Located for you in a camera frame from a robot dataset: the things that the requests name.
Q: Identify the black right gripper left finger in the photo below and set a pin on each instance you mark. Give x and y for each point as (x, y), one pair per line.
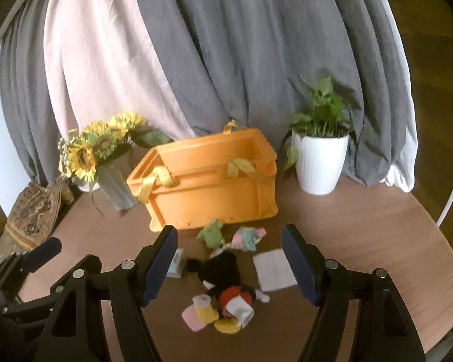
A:
(75, 328)

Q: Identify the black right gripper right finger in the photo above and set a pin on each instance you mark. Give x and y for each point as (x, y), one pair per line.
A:
(384, 330)

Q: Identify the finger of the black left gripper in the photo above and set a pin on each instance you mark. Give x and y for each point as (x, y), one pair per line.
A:
(60, 282)
(15, 268)

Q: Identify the mickey mouse plush toy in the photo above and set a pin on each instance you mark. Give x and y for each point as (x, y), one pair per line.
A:
(226, 303)

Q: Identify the patterned woven cushion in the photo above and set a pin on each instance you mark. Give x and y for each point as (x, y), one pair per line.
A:
(32, 219)

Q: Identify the light blue tissue pack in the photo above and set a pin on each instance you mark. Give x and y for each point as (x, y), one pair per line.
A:
(175, 270)

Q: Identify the sunflower bouquet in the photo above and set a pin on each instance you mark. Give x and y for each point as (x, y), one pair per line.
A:
(83, 153)

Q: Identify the green frog plush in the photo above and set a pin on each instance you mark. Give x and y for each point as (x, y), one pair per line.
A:
(211, 235)

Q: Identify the white folded napkin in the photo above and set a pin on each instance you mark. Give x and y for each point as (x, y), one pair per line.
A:
(273, 271)

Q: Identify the pastel rolled cloth toy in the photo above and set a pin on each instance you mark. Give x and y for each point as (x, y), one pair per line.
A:
(246, 239)

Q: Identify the orange plastic crate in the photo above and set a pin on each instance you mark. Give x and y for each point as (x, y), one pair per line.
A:
(229, 176)

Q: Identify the white plant pot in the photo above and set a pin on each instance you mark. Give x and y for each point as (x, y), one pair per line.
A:
(320, 162)

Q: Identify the pale pink curtain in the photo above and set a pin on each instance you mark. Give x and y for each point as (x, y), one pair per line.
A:
(100, 61)

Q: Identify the green pothos plant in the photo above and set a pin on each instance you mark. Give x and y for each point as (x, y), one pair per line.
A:
(328, 118)

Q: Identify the grey curtain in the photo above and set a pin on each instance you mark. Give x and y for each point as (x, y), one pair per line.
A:
(241, 60)

